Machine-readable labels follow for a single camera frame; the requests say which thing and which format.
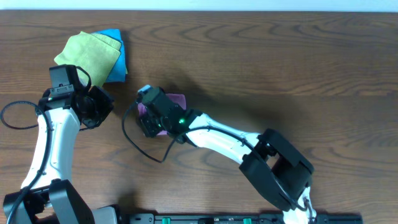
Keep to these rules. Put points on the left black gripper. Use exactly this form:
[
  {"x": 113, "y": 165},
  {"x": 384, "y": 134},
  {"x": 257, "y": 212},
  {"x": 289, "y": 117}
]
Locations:
[{"x": 108, "y": 102}]

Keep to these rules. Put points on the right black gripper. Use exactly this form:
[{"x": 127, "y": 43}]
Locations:
[{"x": 145, "y": 123}]

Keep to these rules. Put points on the green folded cloth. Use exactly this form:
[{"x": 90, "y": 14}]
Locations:
[{"x": 95, "y": 53}]

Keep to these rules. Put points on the purple cloth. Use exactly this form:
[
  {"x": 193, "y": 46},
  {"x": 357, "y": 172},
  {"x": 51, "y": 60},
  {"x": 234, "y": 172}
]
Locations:
[{"x": 178, "y": 99}]

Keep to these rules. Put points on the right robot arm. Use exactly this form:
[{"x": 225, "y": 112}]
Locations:
[{"x": 272, "y": 165}]

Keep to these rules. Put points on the blue folded cloth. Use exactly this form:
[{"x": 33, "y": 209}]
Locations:
[{"x": 119, "y": 70}]

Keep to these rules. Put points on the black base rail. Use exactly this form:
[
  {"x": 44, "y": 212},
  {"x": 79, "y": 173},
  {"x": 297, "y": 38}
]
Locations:
[{"x": 265, "y": 218}]

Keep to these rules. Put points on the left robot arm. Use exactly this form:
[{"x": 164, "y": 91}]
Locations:
[{"x": 47, "y": 194}]

